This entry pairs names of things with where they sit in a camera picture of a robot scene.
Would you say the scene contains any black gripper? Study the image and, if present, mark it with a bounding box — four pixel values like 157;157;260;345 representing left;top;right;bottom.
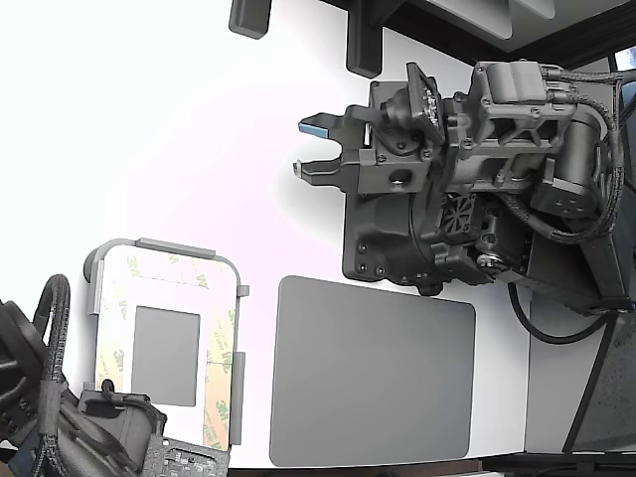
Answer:
74;380;168;471
291;79;448;194

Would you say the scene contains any tan 3M protective film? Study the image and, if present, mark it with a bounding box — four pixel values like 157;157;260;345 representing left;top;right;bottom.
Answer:
93;246;236;448

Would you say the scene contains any dark shelf with gray panels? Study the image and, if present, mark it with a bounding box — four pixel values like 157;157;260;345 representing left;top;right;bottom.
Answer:
317;0;636;69

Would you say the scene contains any gray holder fixture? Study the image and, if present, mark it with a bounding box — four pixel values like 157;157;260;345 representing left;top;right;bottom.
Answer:
82;237;249;448

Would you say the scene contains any gray rectangular mat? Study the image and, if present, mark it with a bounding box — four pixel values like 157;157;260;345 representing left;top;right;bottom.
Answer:
267;274;478;468

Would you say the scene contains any black metal stand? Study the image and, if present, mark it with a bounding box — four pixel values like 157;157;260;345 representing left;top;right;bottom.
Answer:
526;218;636;454

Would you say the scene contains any wrist camera with circuit board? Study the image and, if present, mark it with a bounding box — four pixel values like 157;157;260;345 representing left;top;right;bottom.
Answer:
380;62;444;150
143;435;231;477

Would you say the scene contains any black braided cable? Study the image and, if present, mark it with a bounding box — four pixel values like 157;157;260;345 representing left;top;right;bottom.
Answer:
501;67;628;244
32;272;74;448

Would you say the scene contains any thin black cable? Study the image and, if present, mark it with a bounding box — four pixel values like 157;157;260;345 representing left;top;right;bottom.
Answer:
506;282;615;345

